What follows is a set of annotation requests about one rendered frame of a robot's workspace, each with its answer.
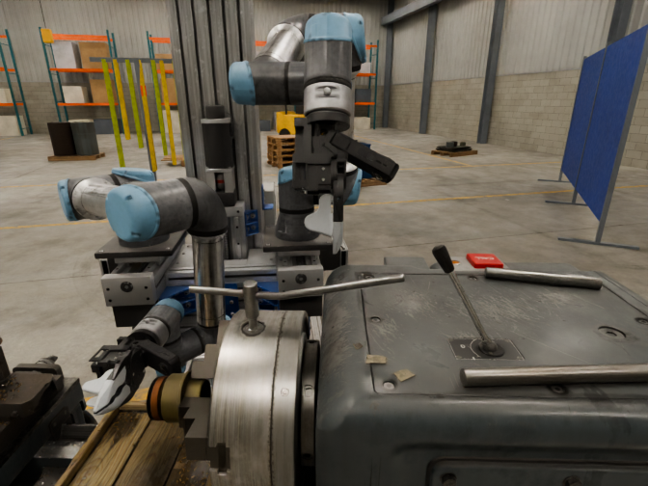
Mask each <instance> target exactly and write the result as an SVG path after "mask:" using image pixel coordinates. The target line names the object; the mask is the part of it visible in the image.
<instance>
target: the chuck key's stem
mask: <svg viewBox="0 0 648 486"><path fill-rule="evenodd" d="M243 292H244V303H245V313H246V317H247V318H248V319H249V331H256V330H257V328H258V325H257V318H258V317H259V307H258V299H257V298H256V294H257V282H256V281H255V280H247V281H245V282H244V283H243Z"/></svg>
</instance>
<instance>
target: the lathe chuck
mask: <svg viewBox="0 0 648 486"><path fill-rule="evenodd" d="M286 312H287V310H259V317H258V318H257V322H258V323H260V324H262V325H263V330H262V331H261V332H259V333H257V334H254V335H249V334H246V333H245V332H244V331H243V328H244V327H245V326H246V325H247V324H249V319H248V318H247V317H246V313H245V310H239V311H238V312H237V313H235V314H234V316H233V317H232V318H231V320H230V322H229V324H228V327H227V328H226V331H225V333H224V336H223V339H222V343H221V346H220V350H219V354H218V358H217V363H216V367H215V372H214V378H213V384H212V391H211V398H210V407H209V420H208V446H209V447H216V445H217V444H218V443H224V444H226V447H229V459H230V469H228V470H227V472H219V469H215V468H210V469H209V474H210V480H211V485H212V486H273V484H272V470H271V425H272V404H273V389H274V378H275V367H276V359H277V351H278V344H279V338H280V332H281V327H282V324H283V320H284V315H285V313H286Z"/></svg>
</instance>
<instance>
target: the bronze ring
mask: <svg viewBox="0 0 648 486"><path fill-rule="evenodd" d="M191 372H192V370H188V371H187V372H186V373H173V374H171V375H170V376H161V377H156V378H155V379H154V380H153V381H152V382H151V384H150V386H149V389H148V396H147V412H148V416H149V418H150V419H151V420H165V421H166V422H167V423H176V422H178V405H179V404H180V403H181V401H182V400H183V398H184V397H211V387H210V383H209V381H208V380H207V379H195V378H191Z"/></svg>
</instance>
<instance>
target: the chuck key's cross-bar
mask: <svg viewBox="0 0 648 486"><path fill-rule="evenodd" d="M403 282H405V276H404V274H398V275H391V276H386V277H379V278H373V279H366V280H360V281H354V282H347V283H335V284H329V285H322V286H317V287H310V288H303V289H297V290H290V291H285V292H269V291H258V292H257V293H256V298H257V299H268V300H285V299H292V298H298V297H305V296H312V295H318V294H325V293H331V292H338V291H344V290H351V289H357V288H364V287H371V286H377V285H384V284H396V283H403ZM189 292H190V293H200V294H211V295H223V296H234V297H244V292H243V289H233V288H222V287H210V286H198V285H191V286H190V287H189Z"/></svg>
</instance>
